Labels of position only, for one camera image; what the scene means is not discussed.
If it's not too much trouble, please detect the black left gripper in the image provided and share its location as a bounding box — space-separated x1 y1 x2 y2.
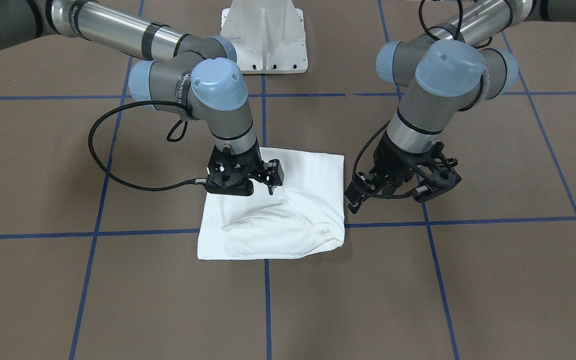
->
343 134 436 214

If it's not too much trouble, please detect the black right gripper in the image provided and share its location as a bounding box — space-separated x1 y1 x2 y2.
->
208 142 284 196

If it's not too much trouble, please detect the white long-sleeve printed shirt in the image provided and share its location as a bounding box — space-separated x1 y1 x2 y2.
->
197 147 345 260

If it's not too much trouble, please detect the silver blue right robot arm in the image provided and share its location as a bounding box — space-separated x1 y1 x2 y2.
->
0 0 284 197

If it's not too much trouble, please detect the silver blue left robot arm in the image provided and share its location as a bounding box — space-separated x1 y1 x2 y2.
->
343 0 576 214

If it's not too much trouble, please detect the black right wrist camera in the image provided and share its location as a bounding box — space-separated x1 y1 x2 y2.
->
204 162 254 197

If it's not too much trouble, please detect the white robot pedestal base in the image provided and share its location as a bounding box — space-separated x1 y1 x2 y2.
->
221 0 309 75

